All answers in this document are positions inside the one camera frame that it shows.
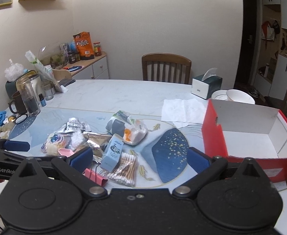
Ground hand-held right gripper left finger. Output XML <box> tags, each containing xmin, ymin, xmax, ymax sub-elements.
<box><xmin>18</xmin><ymin>147</ymin><xmax>108</xmax><ymax>198</ymax></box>

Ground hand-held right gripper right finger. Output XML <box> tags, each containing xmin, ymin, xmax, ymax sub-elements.
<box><xmin>173</xmin><ymin>147</ymin><xmax>271</xmax><ymax>199</ymax></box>

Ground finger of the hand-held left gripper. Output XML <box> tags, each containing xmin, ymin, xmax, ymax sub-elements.
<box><xmin>0</xmin><ymin>148</ymin><xmax>70</xmax><ymax>169</ymax></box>
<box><xmin>0</xmin><ymin>136</ymin><xmax>31</xmax><ymax>153</ymax></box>

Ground small pink box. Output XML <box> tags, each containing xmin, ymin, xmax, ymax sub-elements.
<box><xmin>57</xmin><ymin>148</ymin><xmax>74</xmax><ymax>157</ymax></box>

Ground clear plastic wrapper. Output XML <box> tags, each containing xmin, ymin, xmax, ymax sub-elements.
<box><xmin>71</xmin><ymin>130</ymin><xmax>86</xmax><ymax>150</ymax></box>

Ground gold foil snack packet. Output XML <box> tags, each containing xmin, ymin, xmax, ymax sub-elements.
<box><xmin>82</xmin><ymin>131</ymin><xmax>113</xmax><ymax>157</ymax></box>

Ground pink binder clip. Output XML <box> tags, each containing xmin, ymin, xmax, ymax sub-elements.
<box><xmin>84</xmin><ymin>163</ymin><xmax>109</xmax><ymax>187</ymax></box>

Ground round cartoon snack packet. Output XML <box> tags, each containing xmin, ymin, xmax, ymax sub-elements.
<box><xmin>41</xmin><ymin>132</ymin><xmax>72</xmax><ymax>156</ymax></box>

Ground light blue small carton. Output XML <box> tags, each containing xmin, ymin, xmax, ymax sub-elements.
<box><xmin>100</xmin><ymin>134</ymin><xmax>124</xmax><ymax>174</ymax></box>

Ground silver printed foil pouch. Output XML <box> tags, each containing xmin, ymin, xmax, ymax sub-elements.
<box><xmin>60</xmin><ymin>117</ymin><xmax>92</xmax><ymax>135</ymax></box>

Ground cotton swabs pack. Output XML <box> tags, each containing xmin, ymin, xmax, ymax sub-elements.
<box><xmin>106</xmin><ymin>152</ymin><xmax>137</xmax><ymax>187</ymax></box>

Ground red cardboard box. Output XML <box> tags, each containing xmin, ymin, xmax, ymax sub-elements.
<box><xmin>201</xmin><ymin>99</ymin><xmax>287</xmax><ymax>183</ymax></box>

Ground blue white fish table mat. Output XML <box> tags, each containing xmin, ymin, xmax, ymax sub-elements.
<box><xmin>0</xmin><ymin>106</ymin><xmax>208</xmax><ymax>189</ymax></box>

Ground brown mug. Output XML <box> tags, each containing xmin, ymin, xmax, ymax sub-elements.
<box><xmin>8</xmin><ymin>90</ymin><xmax>28</xmax><ymax>115</ymax></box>

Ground glass jar with dark contents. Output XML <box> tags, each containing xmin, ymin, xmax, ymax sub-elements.
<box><xmin>15</xmin><ymin>75</ymin><xmax>41</xmax><ymax>117</ymax></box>

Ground white paper napkin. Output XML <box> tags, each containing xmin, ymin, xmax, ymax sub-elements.
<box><xmin>161</xmin><ymin>98</ymin><xmax>208</xmax><ymax>123</ymax></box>

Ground teal white kettle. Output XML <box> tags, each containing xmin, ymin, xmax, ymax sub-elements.
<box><xmin>5</xmin><ymin>70</ymin><xmax>42</xmax><ymax>100</ymax></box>

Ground small glass jar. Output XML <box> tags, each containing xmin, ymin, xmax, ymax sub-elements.
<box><xmin>42</xmin><ymin>82</ymin><xmax>55</xmax><ymax>101</ymax></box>

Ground white plate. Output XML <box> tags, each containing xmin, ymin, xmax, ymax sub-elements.
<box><xmin>211</xmin><ymin>90</ymin><xmax>232</xmax><ymax>101</ymax></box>

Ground green white tissue box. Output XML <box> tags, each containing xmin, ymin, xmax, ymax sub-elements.
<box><xmin>191</xmin><ymin>68</ymin><xmax>223</xmax><ymax>100</ymax></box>

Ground white bowl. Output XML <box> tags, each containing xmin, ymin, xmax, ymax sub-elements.
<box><xmin>226</xmin><ymin>89</ymin><xmax>255</xmax><ymax>105</ymax></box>

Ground crumpled clear plastic bag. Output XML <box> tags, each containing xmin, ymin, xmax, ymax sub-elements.
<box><xmin>4</xmin><ymin>59</ymin><xmax>24</xmax><ymax>82</ymax></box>

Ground black folded cloth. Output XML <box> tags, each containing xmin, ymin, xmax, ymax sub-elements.
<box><xmin>59</xmin><ymin>78</ymin><xmax>76</xmax><ymax>87</ymax></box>

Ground green striped plastic bag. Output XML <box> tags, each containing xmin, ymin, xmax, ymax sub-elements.
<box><xmin>24</xmin><ymin>50</ymin><xmax>68</xmax><ymax>94</ymax></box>

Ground beige wooden organiser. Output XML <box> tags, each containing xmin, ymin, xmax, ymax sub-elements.
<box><xmin>51</xmin><ymin>69</ymin><xmax>73</xmax><ymax>80</ymax></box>

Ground sneakers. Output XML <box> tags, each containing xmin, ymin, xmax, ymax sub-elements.
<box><xmin>247</xmin><ymin>88</ymin><xmax>262</xmax><ymax>98</ymax></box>

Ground white sideboard wooden top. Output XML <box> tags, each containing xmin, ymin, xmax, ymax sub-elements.
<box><xmin>39</xmin><ymin>51</ymin><xmax>110</xmax><ymax>80</ymax></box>

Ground red sauce jar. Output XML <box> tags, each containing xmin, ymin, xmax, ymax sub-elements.
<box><xmin>93</xmin><ymin>42</ymin><xmax>102</xmax><ymax>57</ymax></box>

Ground orange snack bag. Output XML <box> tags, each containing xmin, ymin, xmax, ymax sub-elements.
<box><xmin>73</xmin><ymin>31</ymin><xmax>95</xmax><ymax>61</ymax></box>

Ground blue purple packet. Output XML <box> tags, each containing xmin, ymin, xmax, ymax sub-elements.
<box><xmin>60</xmin><ymin>41</ymin><xmax>78</xmax><ymax>55</ymax></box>

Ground dark door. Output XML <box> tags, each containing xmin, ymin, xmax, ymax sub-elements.
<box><xmin>234</xmin><ymin>0</ymin><xmax>258</xmax><ymax>91</ymax></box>

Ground hanging bags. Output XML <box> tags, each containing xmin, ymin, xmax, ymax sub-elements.
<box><xmin>261</xmin><ymin>19</ymin><xmax>281</xmax><ymax>40</ymax></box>

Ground black hair tie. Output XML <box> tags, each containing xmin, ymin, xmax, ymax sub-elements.
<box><xmin>15</xmin><ymin>114</ymin><xmax>29</xmax><ymax>125</ymax></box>

